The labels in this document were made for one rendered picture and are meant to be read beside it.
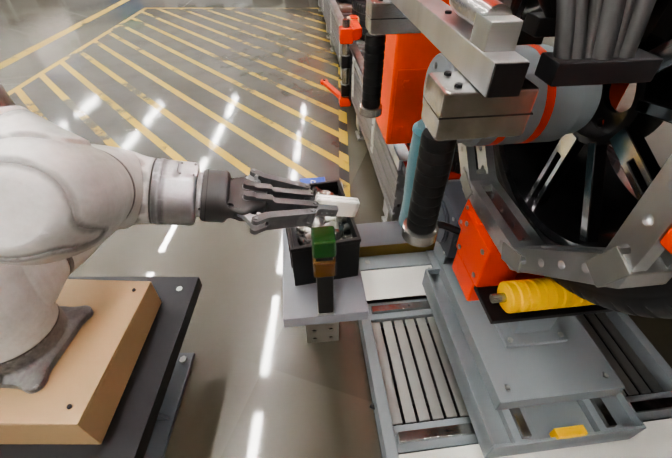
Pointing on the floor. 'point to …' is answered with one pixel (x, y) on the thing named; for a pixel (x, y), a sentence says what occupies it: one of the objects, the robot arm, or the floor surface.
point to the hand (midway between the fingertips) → (336, 205)
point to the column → (322, 332)
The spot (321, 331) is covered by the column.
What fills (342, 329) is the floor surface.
